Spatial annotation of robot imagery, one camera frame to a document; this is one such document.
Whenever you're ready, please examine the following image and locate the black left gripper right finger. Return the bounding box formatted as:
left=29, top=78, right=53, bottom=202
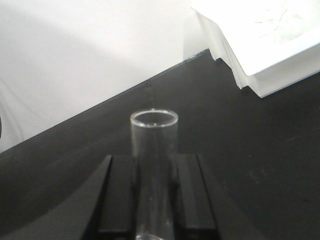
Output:
left=173, top=154, right=265, bottom=240

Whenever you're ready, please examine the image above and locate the clear glass test tube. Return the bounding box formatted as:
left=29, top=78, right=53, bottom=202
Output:
left=130, top=108, right=179, bottom=240

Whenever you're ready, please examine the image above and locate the white left storage bin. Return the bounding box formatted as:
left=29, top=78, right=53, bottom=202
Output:
left=191, top=0, right=320, bottom=98

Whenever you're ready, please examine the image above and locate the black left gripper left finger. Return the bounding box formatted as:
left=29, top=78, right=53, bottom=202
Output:
left=0, top=155, right=135, bottom=240

